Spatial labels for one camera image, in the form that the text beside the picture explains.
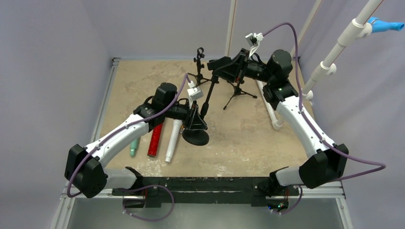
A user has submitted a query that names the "black tripod shockmount stand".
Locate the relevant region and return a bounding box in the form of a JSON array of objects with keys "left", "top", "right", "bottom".
[{"left": 223, "top": 81, "right": 257, "bottom": 110}]

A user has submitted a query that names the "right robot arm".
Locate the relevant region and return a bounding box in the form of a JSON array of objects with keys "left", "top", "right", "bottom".
[{"left": 207, "top": 49, "right": 349, "bottom": 194}]

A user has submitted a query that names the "red glitter microphone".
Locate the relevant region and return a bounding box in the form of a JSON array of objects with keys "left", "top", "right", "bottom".
[{"left": 147, "top": 123, "right": 163, "bottom": 157}]

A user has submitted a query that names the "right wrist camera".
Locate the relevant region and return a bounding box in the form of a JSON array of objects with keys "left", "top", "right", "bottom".
[{"left": 245, "top": 33, "right": 264, "bottom": 59}]

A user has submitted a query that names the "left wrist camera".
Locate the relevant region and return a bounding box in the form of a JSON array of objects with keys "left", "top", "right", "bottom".
[{"left": 187, "top": 81, "right": 204, "bottom": 108}]

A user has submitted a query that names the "mint green microphone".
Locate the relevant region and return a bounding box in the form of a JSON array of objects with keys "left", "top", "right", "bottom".
[{"left": 129, "top": 138, "right": 140, "bottom": 157}]

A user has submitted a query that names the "black tripod mic stand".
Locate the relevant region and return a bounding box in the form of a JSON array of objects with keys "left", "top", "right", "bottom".
[{"left": 188, "top": 47, "right": 211, "bottom": 86}]

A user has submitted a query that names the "white PVC pipe frame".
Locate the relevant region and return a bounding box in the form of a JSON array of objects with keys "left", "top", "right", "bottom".
[{"left": 229, "top": 0, "right": 396, "bottom": 134}]

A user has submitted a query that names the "blue pipe fitting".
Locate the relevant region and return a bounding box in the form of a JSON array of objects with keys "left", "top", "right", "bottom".
[{"left": 367, "top": 17, "right": 405, "bottom": 33}]

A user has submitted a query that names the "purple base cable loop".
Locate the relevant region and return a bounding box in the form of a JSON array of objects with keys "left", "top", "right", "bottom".
[{"left": 122, "top": 182, "right": 175, "bottom": 222}]

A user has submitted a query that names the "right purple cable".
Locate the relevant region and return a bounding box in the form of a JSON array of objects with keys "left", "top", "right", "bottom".
[{"left": 262, "top": 22, "right": 387, "bottom": 181}]

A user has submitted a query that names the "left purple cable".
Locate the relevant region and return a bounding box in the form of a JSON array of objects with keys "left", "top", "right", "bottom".
[{"left": 66, "top": 73, "right": 192, "bottom": 198}]

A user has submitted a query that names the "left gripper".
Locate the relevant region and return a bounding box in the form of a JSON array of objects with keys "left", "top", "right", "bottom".
[{"left": 163, "top": 98, "right": 208, "bottom": 130}]

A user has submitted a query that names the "grey white microphone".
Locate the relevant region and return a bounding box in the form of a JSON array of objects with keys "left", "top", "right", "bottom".
[{"left": 165, "top": 120, "right": 182, "bottom": 163}]

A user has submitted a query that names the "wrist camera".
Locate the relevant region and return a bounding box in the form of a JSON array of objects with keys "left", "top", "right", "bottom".
[
  {"left": 245, "top": 33, "right": 264, "bottom": 59},
  {"left": 187, "top": 81, "right": 204, "bottom": 108}
]

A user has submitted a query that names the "black round-base mic stand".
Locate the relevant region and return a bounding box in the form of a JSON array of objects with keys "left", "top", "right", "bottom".
[{"left": 182, "top": 75, "right": 218, "bottom": 146}]

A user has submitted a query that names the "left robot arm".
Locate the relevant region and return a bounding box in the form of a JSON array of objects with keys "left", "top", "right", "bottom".
[{"left": 64, "top": 83, "right": 209, "bottom": 198}]

